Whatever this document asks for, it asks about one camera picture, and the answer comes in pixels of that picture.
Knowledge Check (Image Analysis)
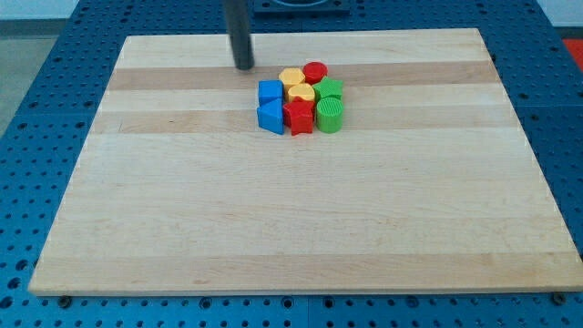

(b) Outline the blue triangle block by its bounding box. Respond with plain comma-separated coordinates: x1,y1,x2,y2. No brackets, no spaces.
257,98,284,135

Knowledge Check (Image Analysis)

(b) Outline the blue cube block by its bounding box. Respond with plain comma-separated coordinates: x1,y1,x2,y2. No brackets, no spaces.
258,79,283,106

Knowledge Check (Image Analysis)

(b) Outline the red star block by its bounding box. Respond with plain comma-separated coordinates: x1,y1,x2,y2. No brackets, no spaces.
283,98,315,136

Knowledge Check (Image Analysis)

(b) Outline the green cylinder block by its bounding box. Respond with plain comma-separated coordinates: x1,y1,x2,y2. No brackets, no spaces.
316,97,344,134

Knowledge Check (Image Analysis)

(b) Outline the yellow half-round block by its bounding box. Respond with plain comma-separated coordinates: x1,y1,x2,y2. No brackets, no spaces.
286,83,315,102

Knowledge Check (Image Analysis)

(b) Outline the green star block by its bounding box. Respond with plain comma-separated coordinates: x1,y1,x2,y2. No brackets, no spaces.
312,77,343,101

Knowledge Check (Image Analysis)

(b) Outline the yellow hexagon block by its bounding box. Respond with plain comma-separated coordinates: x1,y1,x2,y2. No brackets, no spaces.
279,67,305,94

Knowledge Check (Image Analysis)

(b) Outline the red cylinder block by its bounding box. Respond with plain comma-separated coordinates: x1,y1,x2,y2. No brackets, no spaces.
302,61,328,85

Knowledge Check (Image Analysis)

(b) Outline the light wooden board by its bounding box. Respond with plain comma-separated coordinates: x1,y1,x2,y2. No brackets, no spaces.
28,28,582,296

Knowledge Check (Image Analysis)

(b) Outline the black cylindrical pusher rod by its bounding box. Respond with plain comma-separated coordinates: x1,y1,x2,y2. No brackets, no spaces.
222,0,254,71

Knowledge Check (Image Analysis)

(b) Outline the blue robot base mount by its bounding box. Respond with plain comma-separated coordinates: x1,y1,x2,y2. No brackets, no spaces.
252,0,352,16

